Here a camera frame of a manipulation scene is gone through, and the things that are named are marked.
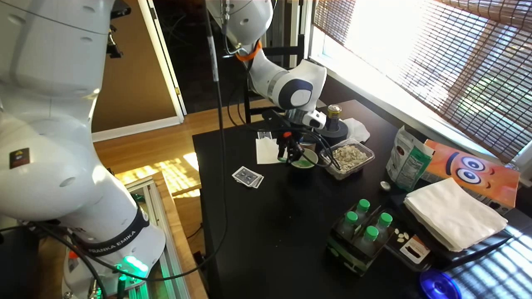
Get small bottle with green cap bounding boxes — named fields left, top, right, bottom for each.
left=354, top=198, right=372, bottom=223
left=357, top=225, right=382, bottom=255
left=339, top=210, right=360, bottom=240
left=373, top=212, right=393, bottom=235

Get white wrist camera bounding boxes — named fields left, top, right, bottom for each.
left=300, top=109, right=329, bottom=134

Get blue round lid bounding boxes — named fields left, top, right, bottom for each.
left=418, top=270, right=462, bottom=299

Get white paper napkin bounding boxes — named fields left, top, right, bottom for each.
left=254, top=137, right=285, bottom=167

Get green margarita bottle pack box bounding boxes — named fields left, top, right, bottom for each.
left=322, top=205, right=395, bottom=278

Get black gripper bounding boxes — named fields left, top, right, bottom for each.
left=274, top=125, right=322, bottom=165

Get small jar with gold lid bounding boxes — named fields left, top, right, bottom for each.
left=325, top=104, right=342, bottom=125

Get orange box with cartoon eyes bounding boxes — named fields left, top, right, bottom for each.
left=422, top=139, right=521, bottom=212

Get green and white snack bag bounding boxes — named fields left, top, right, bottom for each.
left=385, top=125, right=435, bottom=193

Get thin black cord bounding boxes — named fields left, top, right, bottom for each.
left=442, top=235, right=513, bottom=273

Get white round bowl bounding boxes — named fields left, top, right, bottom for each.
left=287, top=148, right=320, bottom=173

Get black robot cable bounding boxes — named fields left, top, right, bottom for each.
left=31, top=0, right=231, bottom=285

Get black flat tray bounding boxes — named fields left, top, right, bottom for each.
left=382, top=222, right=445, bottom=275

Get folded white towel stack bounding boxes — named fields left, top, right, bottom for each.
left=402, top=177, right=510, bottom=255

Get bamboo window blind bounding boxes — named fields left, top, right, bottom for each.
left=312, top=0, right=532, bottom=165

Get black camera on bracket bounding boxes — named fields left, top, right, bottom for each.
left=104, top=0, right=132, bottom=60

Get clear container of seeds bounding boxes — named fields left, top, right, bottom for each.
left=320, top=140, right=377, bottom=182

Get small white pills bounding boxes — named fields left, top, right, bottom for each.
left=390, top=228, right=412, bottom=246

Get black wooden chair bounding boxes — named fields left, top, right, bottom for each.
left=240, top=34, right=307, bottom=127

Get dark round dish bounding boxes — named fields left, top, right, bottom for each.
left=342, top=117, right=372, bottom=145

